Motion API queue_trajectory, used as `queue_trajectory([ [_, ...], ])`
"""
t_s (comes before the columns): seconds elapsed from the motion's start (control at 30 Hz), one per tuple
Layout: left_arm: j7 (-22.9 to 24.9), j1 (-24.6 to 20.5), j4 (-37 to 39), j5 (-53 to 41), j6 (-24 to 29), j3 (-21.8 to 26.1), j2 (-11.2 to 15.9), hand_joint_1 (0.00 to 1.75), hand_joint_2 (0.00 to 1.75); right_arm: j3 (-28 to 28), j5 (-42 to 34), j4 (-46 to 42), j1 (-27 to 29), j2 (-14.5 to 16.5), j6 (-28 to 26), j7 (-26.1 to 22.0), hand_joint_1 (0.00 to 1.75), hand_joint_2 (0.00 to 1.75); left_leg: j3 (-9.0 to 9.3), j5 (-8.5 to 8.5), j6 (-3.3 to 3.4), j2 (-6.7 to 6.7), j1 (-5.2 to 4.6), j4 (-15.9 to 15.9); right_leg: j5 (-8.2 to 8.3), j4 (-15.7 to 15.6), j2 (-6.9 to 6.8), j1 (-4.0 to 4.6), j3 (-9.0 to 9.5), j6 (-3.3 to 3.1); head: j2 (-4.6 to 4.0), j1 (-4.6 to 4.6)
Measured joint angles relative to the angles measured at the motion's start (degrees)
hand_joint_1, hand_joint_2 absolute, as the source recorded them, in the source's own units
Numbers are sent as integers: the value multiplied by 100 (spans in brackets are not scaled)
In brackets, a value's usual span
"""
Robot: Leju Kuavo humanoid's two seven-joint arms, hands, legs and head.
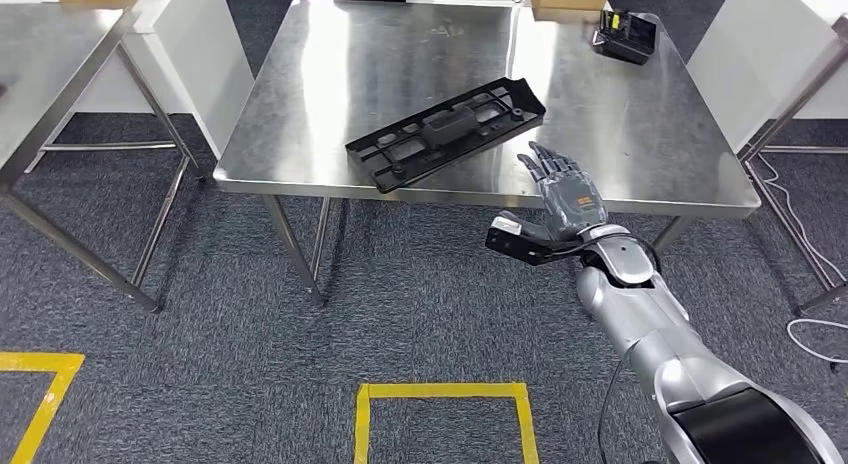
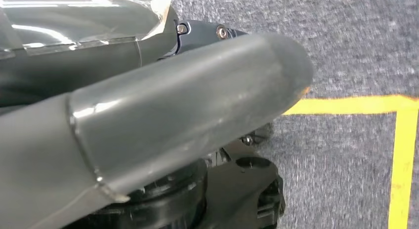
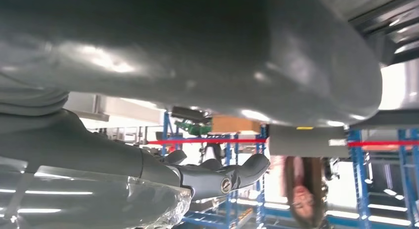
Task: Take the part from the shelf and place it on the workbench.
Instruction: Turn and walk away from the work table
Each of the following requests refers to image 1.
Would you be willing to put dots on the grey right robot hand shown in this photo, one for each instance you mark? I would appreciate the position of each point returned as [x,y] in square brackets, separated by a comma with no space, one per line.
[573,206]

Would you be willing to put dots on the long black plastic part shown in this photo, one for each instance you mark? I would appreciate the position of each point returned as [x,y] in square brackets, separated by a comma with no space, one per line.
[457,126]

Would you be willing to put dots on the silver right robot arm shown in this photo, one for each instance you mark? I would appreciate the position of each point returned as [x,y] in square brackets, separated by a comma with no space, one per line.
[649,315]

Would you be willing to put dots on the steel workbench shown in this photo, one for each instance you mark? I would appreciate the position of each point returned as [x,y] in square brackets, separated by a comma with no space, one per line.
[331,83]

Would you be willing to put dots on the black remote controller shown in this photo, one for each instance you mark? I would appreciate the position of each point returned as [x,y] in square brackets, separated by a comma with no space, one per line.
[626,37]

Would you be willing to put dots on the yellow floor tape square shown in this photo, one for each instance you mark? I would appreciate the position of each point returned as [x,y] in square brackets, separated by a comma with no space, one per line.
[444,389]

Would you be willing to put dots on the white cabinet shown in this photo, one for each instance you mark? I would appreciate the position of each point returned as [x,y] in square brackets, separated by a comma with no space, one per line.
[199,50]
[762,50]

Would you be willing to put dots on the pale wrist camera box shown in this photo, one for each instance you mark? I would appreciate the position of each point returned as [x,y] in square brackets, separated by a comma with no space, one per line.
[507,228]

